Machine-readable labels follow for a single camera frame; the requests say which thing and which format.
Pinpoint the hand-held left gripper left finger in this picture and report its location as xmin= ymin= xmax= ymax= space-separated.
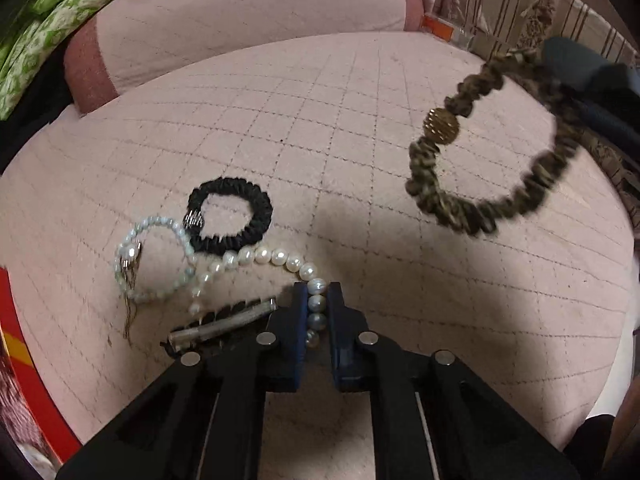
xmin=55 ymin=281 xmax=311 ymax=480

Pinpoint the rhinestone feather hair clip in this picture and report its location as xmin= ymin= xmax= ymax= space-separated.
xmin=160 ymin=296 xmax=280 ymax=359

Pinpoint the pale blue bead bracelet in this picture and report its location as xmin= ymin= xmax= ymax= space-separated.
xmin=114 ymin=215 xmax=199 ymax=347

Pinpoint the large white pearl bracelet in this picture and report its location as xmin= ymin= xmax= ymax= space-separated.
xmin=188 ymin=247 xmax=332 ymax=349

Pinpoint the green patterned blanket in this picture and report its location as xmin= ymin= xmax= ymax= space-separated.
xmin=0 ymin=0 xmax=169 ymax=122

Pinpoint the small orange box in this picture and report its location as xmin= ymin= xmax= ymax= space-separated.
xmin=419 ymin=13 xmax=477 ymax=52

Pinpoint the striped beige cushion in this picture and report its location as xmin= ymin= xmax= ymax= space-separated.
xmin=431 ymin=0 xmax=640 ymax=242

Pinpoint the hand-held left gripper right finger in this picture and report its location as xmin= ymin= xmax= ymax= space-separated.
xmin=327 ymin=281 xmax=584 ymax=480

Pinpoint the leopard print scrunchie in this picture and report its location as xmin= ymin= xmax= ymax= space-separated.
xmin=404 ymin=49 xmax=587 ymax=237

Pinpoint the pink bolster pillow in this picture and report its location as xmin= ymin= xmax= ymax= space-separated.
xmin=62 ymin=0 xmax=427 ymax=117

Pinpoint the black scrunchie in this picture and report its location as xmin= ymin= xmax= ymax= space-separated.
xmin=186 ymin=177 xmax=275 ymax=257

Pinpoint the red box with white inside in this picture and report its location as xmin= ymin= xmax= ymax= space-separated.
xmin=0 ymin=266 xmax=84 ymax=476

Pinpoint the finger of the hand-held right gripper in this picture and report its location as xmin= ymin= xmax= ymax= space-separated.
xmin=574 ymin=99 xmax=640 ymax=149
xmin=542 ymin=36 xmax=640 ymax=112

